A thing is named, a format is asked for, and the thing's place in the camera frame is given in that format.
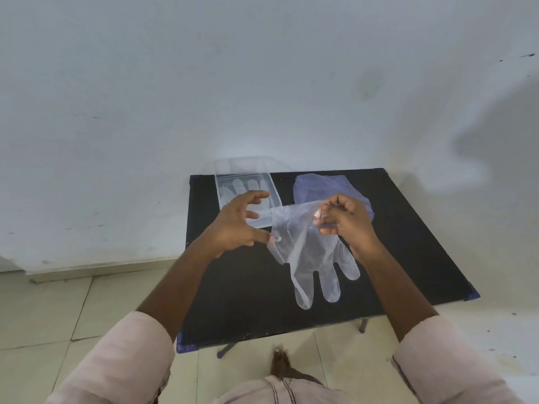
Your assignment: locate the clear plastic glove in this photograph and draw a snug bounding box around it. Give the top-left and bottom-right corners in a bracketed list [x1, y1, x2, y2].
[221, 177, 278, 226]
[266, 199, 362, 311]

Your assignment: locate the person's right forearm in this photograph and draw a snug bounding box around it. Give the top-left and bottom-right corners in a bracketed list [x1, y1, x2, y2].
[351, 244, 440, 343]

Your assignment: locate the clear plastic container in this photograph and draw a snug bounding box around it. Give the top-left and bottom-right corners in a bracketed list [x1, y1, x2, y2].
[213, 157, 284, 230]

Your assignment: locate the blue plastic bag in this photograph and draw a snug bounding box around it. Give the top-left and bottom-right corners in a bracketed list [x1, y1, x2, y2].
[293, 173, 376, 223]

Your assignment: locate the clear plastic lid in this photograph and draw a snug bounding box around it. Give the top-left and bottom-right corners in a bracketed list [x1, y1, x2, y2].
[252, 155, 295, 172]

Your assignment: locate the person's right hand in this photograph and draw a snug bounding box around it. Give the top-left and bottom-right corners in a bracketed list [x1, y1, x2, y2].
[313, 193, 382, 265]

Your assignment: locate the person's left forearm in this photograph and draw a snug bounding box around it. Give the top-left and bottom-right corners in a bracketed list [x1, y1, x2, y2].
[136, 237, 222, 343]

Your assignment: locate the person's left hand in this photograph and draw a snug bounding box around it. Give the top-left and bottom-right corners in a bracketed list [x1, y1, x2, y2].
[198, 190, 275, 259]

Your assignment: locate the person's bare foot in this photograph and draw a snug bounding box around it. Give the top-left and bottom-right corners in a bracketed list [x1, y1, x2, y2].
[269, 347, 292, 378]

